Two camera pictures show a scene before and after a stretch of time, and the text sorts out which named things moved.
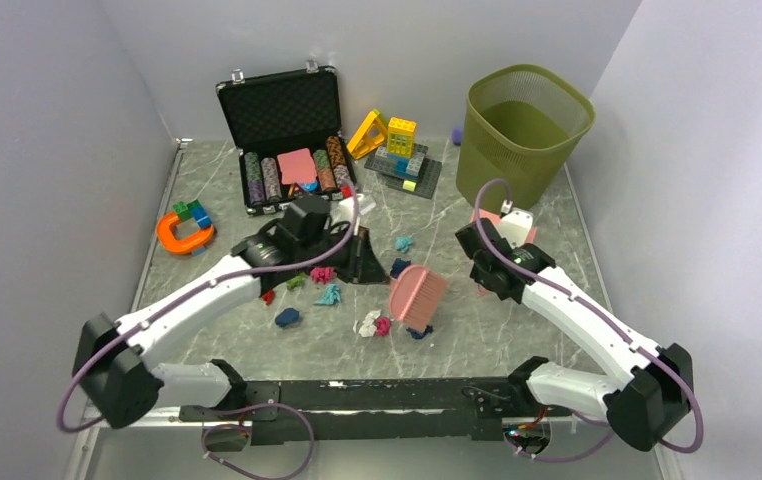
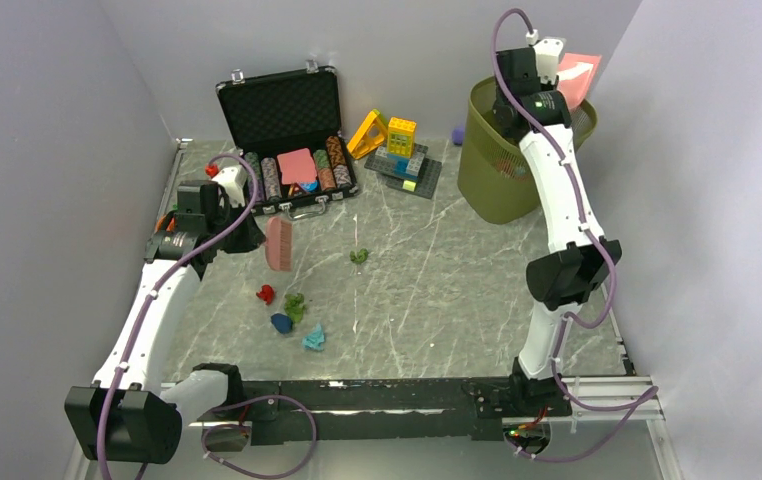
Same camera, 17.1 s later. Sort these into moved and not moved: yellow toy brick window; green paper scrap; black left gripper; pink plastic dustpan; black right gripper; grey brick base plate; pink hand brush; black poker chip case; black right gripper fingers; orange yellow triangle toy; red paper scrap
Moved: green paper scrap; pink hand brush; black right gripper; black left gripper; pink plastic dustpan
Not moved: black right gripper fingers; orange yellow triangle toy; yellow toy brick window; grey brick base plate; black poker chip case; red paper scrap
